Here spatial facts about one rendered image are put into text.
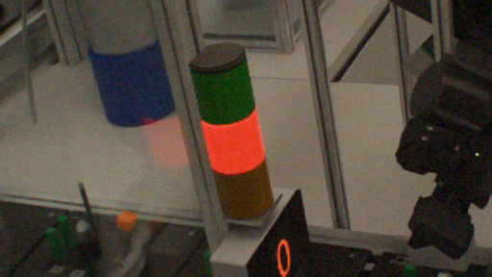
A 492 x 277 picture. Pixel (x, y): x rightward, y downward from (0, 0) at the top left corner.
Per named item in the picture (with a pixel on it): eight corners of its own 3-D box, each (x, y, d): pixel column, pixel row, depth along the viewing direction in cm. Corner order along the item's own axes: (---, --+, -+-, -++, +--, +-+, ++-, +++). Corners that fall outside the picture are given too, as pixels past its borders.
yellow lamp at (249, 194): (282, 191, 92) (274, 147, 90) (260, 223, 88) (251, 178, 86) (234, 187, 94) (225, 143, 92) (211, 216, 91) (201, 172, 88)
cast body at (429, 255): (476, 247, 110) (472, 196, 106) (466, 272, 106) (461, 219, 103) (403, 239, 113) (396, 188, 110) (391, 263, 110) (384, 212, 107)
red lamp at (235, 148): (274, 146, 90) (265, 99, 87) (251, 177, 86) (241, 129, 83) (225, 142, 92) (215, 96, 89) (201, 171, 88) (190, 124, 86)
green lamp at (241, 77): (264, 98, 87) (256, 49, 85) (241, 128, 83) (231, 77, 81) (215, 95, 89) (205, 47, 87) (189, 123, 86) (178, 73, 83)
